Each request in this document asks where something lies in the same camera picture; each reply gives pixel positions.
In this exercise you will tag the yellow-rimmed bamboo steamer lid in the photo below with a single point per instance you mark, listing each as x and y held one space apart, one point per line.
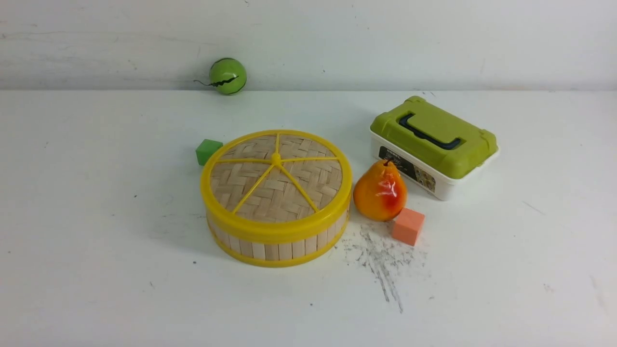
276 186

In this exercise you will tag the bamboo steamer basket yellow rim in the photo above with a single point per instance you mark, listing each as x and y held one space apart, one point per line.
283 254

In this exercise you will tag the orange-yellow toy pear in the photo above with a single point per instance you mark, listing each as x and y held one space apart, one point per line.
380 194

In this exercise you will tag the small green cube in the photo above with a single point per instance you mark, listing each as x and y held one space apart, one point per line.
206 149

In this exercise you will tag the salmon pink cube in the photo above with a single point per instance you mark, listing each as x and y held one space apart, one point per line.
408 226

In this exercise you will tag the green watermelon toy ball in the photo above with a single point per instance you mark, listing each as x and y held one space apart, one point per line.
227 76

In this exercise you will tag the green-lidded white storage box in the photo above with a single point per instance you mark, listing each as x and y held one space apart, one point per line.
436 150

